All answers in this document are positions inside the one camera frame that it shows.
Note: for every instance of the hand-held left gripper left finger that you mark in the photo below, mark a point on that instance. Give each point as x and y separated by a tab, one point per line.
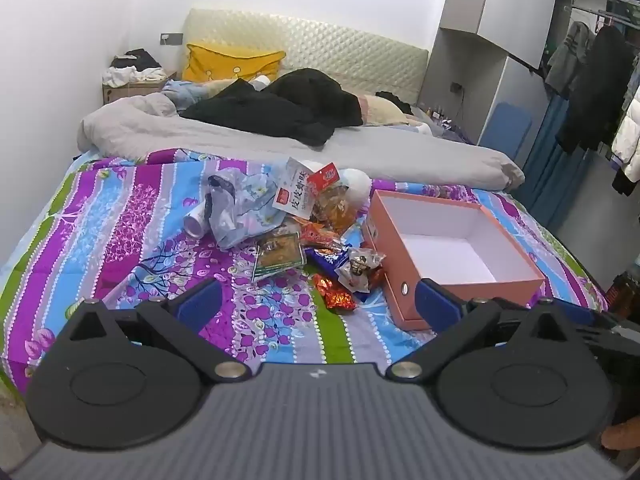
202	301

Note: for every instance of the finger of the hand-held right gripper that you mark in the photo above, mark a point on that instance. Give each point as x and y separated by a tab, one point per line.
600	327

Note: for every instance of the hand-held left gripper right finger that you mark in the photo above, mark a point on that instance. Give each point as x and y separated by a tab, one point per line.
435	305

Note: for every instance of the pink cardboard box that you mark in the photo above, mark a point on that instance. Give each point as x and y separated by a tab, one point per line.
400	260

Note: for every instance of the small clear snack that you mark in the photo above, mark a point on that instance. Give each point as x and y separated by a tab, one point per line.
357	267

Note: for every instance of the green brown snack packet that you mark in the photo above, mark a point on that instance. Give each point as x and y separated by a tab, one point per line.
277	255

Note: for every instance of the red foil snack packet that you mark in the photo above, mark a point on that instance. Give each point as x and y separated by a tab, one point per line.
336	297

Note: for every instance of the blue snack packet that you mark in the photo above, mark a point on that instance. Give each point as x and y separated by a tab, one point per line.
327	259

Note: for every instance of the orange red snack packet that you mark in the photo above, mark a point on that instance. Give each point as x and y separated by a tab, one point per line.
315	234

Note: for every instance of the person's right hand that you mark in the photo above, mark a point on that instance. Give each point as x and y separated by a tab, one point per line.
622	437

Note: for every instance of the white tube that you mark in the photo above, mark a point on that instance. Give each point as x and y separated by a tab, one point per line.
196	222

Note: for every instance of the light blue floral plastic bag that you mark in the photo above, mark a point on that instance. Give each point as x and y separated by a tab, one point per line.
240	210

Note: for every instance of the colourful floral bed sheet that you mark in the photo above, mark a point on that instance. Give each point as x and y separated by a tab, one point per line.
125	220

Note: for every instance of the clear snack bag red header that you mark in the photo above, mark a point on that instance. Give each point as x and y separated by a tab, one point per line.
335	205

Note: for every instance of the white round plush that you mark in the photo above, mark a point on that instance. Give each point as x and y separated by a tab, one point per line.
359	185

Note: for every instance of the white snack bag red label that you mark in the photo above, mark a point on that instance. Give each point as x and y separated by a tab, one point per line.
295	190

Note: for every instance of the grey duvet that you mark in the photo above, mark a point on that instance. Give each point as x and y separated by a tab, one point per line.
400	157

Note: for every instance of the blue curtain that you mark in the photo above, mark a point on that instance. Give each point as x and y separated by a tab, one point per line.
550	170

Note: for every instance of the blue padded board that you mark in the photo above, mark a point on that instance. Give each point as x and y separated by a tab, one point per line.
507	130

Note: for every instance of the white puffer jacket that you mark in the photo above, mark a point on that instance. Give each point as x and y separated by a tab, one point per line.
631	140

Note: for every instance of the beige pillow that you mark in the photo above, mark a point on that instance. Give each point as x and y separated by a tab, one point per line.
382	110

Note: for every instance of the black jacket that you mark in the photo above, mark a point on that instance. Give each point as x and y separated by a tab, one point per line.
280	110

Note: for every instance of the light blue cloth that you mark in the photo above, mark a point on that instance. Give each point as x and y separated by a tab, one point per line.
187	92

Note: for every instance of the wooden nightstand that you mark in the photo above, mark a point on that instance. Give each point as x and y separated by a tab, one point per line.
125	92

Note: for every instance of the hanging black coat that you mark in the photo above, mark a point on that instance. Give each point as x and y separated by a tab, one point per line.
600	90

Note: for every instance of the yellow pillow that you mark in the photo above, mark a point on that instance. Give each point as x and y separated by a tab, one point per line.
225	62

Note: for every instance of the cream padded headboard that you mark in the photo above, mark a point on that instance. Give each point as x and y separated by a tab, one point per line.
350	55

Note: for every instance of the hanging grey jacket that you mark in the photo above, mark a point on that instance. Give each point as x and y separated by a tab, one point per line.
570	60

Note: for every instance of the grey wardrobe cabinet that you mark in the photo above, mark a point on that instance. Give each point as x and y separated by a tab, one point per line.
510	10

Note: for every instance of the black wall socket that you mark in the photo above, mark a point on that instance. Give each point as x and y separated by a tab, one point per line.
456	88

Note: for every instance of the grey wall switch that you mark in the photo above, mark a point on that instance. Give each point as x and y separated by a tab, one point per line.
171	39

